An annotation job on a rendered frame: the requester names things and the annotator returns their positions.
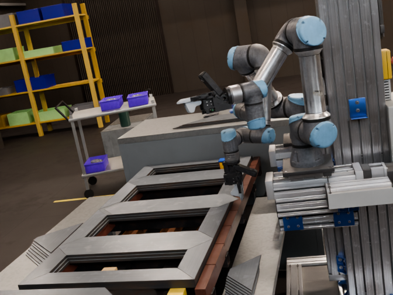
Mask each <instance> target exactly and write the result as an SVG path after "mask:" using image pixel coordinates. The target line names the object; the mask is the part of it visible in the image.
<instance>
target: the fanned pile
mask: <svg viewBox="0 0 393 295"><path fill-rule="evenodd" d="M260 259H261V255H259V256H256V257H255V258H253V259H250V260H248V261H246V262H243V263H241V264H239V265H237V266H235V267H233V268H231V269H230V270H229V273H228V275H227V279H226V284H225V290H226V291H225V295H254V292H255V289H256V284H257V281H258V276H259V273H260V271H259V270H260V268H259V267H260V264H259V263H260Z"/></svg>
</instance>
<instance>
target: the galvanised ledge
mask: <svg viewBox="0 0 393 295"><path fill-rule="evenodd" d="M277 221H278V217H277V210H276V205H275V199H274V200H268V199H267V197H256V199H255V202H254V205H253V208H252V210H251V213H250V216H249V220H248V222H247V225H246V228H245V230H244V234H243V237H242V240H241V242H240V245H239V248H238V251H237V254H236V257H235V260H234V262H233V266H232V267H235V266H237V265H239V264H241V263H243V262H246V261H248V260H250V259H253V258H255V257H256V256H259V255H261V259H260V263H259V264H260V267H259V268H260V270H259V271H260V273H259V276H258V281H257V284H256V289H255V292H254V295H275V288H276V284H277V277H278V271H279V266H280V260H281V253H282V247H283V243H284V236H285V231H280V236H279V240H277V241H273V237H274V232H275V228H276V225H277Z"/></svg>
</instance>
